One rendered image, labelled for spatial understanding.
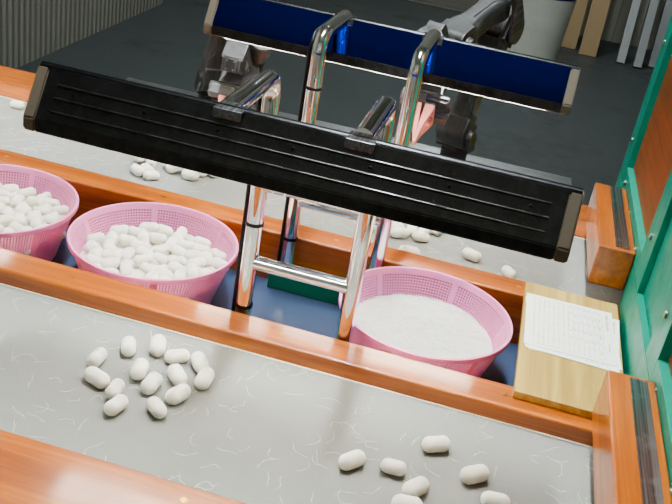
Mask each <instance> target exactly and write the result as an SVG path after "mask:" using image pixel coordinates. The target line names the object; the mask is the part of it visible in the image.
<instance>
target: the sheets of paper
mask: <svg viewBox="0 0 672 504"><path fill-rule="evenodd" d="M524 343H525V347H528V349H531V350H535V351H540V352H544V353H549V354H552V355H556V356H559V357H563V358H566V359H570V360H573V361H577V362H580V363H584V364H587V365H591V366H594V367H598V368H601V369H605V370H611V371H615V372H619V370H622V366H621V361H620V356H619V320H616V319H612V313H608V312H604V311H600V310H596V309H592V308H588V307H584V306H580V305H576V304H572V303H568V302H564V301H559V300H555V299H551V298H547V297H543V296H539V295H535V294H531V293H527V296H526V316H525V332H524Z"/></svg>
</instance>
